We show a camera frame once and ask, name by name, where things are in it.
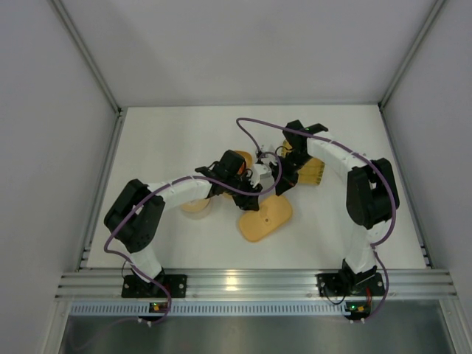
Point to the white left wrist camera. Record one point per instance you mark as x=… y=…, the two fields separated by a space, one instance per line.
x=258 y=172

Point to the tan oblong lunch box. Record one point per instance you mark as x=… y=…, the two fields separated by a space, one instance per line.
x=248 y=161

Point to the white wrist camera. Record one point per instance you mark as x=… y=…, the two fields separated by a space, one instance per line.
x=265 y=154
x=258 y=172

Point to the slotted grey cable duct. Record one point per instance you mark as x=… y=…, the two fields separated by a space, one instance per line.
x=210 y=308

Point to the woven bamboo tray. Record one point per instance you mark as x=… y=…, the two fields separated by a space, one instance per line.
x=311 y=172

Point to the left aluminium frame post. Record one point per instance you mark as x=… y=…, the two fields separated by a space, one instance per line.
x=59 y=9

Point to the tan oblong box lid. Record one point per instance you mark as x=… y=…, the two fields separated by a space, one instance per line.
x=274 y=212

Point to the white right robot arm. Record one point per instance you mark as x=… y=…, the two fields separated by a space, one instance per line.
x=371 y=196

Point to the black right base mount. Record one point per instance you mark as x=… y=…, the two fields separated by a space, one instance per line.
x=332 y=285

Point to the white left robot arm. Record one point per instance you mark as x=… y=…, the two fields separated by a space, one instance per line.
x=134 y=216

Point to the aluminium frame post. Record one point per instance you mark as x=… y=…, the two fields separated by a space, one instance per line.
x=426 y=26
x=59 y=9

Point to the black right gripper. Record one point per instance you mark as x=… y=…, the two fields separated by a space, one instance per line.
x=282 y=177

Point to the right aluminium frame post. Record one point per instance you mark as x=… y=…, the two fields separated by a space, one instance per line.
x=426 y=26

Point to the round steel bowl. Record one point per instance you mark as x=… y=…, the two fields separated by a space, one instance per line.
x=200 y=214

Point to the round tan bowl lid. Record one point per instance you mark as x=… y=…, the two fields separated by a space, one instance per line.
x=196 y=206

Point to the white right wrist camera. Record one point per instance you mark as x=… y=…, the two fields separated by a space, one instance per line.
x=265 y=154

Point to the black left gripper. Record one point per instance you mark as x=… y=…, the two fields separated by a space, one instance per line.
x=244 y=195

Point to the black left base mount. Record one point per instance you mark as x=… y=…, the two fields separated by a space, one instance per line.
x=135 y=288

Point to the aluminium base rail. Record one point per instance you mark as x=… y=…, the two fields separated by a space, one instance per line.
x=233 y=284

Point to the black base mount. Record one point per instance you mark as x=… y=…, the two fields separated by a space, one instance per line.
x=135 y=288
x=332 y=285

